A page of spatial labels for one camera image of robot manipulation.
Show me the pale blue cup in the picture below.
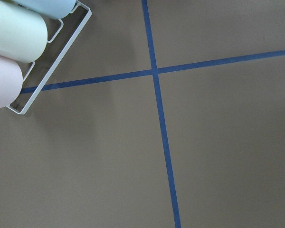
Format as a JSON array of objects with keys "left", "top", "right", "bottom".
[{"left": 14, "top": 0, "right": 76, "bottom": 19}]

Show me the pale pink cup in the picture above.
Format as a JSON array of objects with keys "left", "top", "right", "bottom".
[{"left": 0, "top": 56, "right": 23, "bottom": 108}]

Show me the pale green cup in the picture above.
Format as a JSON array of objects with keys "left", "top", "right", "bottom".
[{"left": 0, "top": 0, "right": 48, "bottom": 63}]

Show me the white wire cup rack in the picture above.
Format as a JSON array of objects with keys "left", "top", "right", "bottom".
[{"left": 7, "top": 0, "right": 92, "bottom": 115}]

